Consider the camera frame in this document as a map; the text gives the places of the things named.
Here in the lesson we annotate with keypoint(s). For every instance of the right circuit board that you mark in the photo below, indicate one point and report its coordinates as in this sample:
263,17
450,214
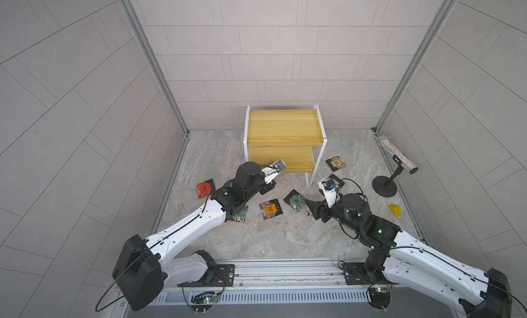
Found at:
378,297

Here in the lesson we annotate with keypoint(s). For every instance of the orange label tea bag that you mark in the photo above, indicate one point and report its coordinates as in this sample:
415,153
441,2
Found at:
270,209

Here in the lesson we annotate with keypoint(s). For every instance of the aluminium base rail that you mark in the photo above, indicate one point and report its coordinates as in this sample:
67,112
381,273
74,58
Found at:
283,273

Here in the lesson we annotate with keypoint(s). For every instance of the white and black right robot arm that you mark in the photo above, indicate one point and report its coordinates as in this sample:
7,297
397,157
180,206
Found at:
396,257

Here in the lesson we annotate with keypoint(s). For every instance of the red label tea bag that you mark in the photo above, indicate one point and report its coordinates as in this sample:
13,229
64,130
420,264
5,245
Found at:
204,189

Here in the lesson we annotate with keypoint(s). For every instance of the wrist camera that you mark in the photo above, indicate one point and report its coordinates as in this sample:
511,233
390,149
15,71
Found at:
329,190
273,170

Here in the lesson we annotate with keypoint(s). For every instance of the teal label tea bag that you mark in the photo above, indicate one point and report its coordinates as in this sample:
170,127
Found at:
295,200

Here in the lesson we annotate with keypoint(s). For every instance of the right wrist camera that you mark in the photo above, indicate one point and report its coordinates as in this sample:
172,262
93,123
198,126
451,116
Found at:
329,190

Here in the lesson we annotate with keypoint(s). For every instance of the yellow block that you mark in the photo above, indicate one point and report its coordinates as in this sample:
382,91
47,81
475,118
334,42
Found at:
395,209

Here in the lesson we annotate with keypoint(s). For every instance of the wooden two-tier shelf white frame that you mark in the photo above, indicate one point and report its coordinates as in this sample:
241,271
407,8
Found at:
296,136

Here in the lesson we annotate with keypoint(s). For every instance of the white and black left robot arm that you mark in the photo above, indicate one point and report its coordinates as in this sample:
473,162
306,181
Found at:
181,235

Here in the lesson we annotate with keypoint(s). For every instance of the yellow label tea bag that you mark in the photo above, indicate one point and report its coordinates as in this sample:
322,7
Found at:
339,183

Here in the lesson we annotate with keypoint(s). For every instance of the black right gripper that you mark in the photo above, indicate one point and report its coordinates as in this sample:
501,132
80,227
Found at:
322,207

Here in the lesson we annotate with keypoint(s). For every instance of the left circuit board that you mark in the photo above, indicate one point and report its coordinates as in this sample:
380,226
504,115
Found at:
203,302

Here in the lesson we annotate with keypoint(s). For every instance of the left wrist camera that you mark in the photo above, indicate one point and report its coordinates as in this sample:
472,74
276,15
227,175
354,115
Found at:
273,170

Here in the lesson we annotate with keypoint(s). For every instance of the circuit board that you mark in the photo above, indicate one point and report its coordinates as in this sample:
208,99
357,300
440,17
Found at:
378,297
203,302

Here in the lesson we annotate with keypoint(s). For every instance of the floral pattern tea bag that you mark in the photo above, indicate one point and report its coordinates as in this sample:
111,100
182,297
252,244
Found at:
335,163

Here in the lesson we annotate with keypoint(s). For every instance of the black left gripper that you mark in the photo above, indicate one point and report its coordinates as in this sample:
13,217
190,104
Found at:
266,188

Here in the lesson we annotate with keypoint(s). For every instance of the dark teal floral tea bag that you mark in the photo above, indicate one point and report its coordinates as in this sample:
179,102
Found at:
240,217

